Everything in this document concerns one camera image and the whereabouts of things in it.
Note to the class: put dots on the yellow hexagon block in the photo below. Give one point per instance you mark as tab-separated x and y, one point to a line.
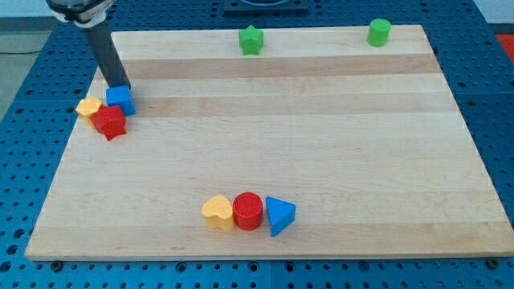
88	107

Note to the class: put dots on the blue cube block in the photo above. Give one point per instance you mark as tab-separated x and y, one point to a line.
121	96

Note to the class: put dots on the red star block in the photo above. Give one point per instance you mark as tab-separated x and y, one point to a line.
109	121

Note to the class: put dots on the yellow heart block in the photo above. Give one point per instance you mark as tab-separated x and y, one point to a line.
218	213

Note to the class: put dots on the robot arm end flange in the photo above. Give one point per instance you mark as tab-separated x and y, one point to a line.
83	13

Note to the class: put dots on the green cylinder block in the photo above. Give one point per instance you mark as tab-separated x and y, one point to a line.
379	31

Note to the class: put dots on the wooden board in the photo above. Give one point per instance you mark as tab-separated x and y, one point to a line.
367	142

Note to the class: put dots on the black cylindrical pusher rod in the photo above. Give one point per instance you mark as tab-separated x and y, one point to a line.
103	48

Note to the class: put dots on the red cylinder block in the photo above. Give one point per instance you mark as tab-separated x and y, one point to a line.
248	211

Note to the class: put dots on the green star block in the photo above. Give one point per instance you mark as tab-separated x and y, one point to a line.
251	40

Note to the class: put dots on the blue triangle block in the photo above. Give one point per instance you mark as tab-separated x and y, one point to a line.
281	214

